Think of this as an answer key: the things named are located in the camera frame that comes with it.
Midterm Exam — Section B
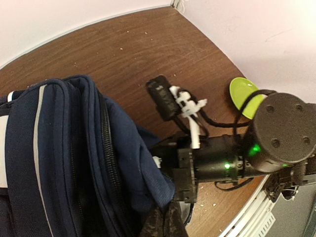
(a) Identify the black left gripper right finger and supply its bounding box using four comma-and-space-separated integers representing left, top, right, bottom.
164, 202, 188, 237

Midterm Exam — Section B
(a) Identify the green plate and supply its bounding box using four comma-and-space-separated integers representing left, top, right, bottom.
229, 77, 265, 119

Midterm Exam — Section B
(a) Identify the navy blue student backpack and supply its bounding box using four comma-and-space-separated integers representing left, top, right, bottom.
0, 75, 175, 237

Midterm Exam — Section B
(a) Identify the right aluminium frame post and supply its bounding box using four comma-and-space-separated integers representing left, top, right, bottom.
171, 0, 185, 11

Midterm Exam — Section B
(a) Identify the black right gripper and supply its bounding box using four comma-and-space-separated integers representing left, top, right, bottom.
150, 135, 252, 203

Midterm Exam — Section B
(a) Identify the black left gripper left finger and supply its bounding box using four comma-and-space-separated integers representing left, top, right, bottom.
142, 206, 164, 237

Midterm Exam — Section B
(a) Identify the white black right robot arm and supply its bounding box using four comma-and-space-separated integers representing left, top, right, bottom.
150, 89, 316, 203

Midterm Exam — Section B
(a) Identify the white front rail frame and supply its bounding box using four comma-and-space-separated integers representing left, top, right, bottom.
219, 175, 282, 237

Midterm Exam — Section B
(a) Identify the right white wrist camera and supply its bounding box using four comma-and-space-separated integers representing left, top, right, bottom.
146, 75, 208, 149

